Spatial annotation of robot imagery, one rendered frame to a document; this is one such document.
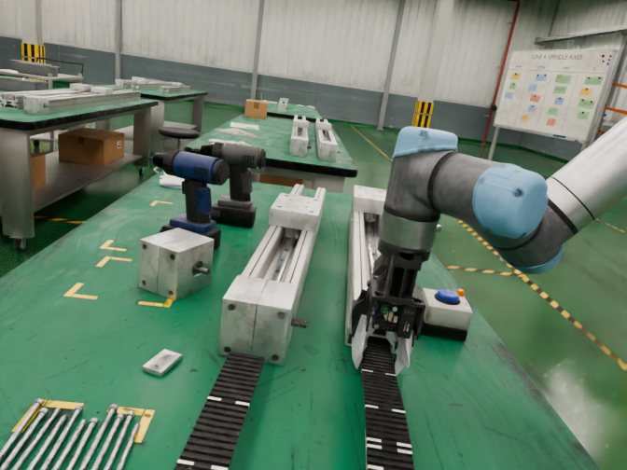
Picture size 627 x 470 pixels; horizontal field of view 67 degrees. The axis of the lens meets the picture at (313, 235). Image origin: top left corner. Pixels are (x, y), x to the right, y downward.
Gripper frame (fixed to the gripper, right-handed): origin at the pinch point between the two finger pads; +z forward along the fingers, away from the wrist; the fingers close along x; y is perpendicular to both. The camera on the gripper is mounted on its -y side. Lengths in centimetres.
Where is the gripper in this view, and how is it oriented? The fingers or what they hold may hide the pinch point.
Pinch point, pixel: (377, 361)
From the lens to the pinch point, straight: 75.2
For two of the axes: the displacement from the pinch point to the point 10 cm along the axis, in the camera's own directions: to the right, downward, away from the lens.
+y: -0.8, 3.0, -9.5
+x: 9.9, 1.6, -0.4
